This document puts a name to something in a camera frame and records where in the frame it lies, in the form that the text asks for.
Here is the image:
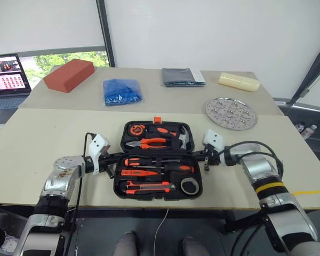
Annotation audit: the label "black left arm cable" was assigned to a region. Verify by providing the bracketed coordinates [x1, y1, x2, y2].
[75, 132, 97, 215]

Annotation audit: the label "black slanted stand pole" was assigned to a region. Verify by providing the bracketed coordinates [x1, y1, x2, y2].
[290, 38, 320, 108]

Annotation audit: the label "black tool case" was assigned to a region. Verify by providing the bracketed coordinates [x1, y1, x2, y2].
[113, 116, 204, 202]

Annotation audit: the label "blue plastic bag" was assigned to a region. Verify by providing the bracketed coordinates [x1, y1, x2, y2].
[102, 77, 143, 107]

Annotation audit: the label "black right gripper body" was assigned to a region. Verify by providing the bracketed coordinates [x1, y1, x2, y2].
[202, 144, 221, 172]

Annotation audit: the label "orange black tape measure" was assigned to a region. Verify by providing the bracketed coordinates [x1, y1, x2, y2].
[129, 123, 145, 135]

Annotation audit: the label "orange test pen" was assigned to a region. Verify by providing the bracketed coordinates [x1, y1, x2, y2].
[120, 169, 160, 177]

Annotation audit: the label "cross screwdriver orange black handle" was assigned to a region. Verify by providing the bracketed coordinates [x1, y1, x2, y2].
[130, 163, 196, 174]

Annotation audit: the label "round perforated metal plate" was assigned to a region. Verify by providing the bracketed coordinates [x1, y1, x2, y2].
[204, 97, 258, 132]

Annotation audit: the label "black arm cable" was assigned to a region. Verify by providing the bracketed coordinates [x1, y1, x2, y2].
[75, 132, 97, 215]
[218, 140, 284, 172]

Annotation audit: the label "dark window frame post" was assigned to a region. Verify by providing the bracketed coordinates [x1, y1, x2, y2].
[95, 0, 116, 68]

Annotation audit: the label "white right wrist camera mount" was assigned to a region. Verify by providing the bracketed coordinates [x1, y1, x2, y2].
[201, 129, 226, 150]

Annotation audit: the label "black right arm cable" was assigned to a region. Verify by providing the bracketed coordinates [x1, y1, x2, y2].
[218, 140, 284, 172]

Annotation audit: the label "clear bottle white cap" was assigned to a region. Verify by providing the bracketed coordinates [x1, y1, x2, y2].
[303, 124, 318, 140]

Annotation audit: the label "open laptop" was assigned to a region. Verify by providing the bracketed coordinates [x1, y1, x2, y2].
[0, 53, 33, 110]

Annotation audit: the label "grey folded cloth package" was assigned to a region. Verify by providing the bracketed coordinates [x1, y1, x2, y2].
[161, 67, 207, 87]

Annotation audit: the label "grey tape roll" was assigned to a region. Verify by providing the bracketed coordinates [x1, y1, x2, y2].
[180, 178, 199, 194]

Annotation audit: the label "black table frame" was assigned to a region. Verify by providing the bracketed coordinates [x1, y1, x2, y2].
[65, 209, 263, 236]

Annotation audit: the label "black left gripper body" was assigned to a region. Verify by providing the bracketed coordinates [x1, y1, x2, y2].
[98, 151, 116, 179]

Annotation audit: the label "white hanging cable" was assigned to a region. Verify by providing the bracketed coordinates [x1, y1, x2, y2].
[153, 207, 170, 256]

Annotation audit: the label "red brick block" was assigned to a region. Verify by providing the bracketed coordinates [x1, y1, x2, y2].
[43, 58, 95, 94]

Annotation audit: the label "orange handled pliers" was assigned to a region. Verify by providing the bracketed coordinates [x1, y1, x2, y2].
[125, 137, 167, 150]

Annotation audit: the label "orange black utility knife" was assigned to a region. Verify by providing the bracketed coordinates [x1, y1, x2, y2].
[125, 180, 178, 194]

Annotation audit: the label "claw hammer orange black grip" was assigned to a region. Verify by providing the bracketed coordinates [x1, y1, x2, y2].
[147, 125, 191, 150]

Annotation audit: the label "dark rounded shape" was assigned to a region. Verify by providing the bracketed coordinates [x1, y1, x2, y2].
[178, 236, 206, 256]
[113, 231, 138, 256]

